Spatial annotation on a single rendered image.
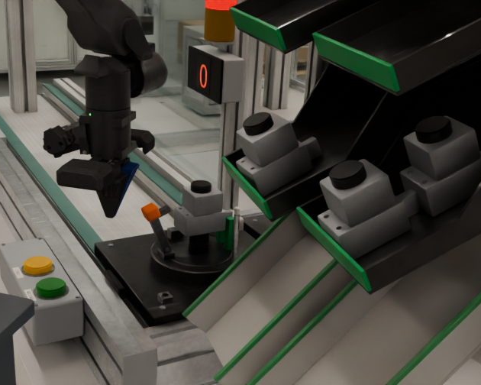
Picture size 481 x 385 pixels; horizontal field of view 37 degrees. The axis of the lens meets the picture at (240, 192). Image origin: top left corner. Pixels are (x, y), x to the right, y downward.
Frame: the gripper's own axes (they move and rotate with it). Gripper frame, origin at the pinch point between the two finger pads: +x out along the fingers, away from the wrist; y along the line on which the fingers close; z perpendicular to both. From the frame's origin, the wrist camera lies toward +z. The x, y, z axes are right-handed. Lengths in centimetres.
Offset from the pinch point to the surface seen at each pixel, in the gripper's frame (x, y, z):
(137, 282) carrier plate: 12.5, 0.5, -4.1
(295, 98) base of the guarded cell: 23, -157, 1
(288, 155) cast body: -13.9, 16.2, -26.6
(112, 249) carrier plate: 12.4, -7.7, 3.2
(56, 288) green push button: 12.2, 6.1, 5.3
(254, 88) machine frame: 8, -103, 4
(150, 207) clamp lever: 2.4, -2.7, -4.8
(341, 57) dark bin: -25.9, 26.4, -31.9
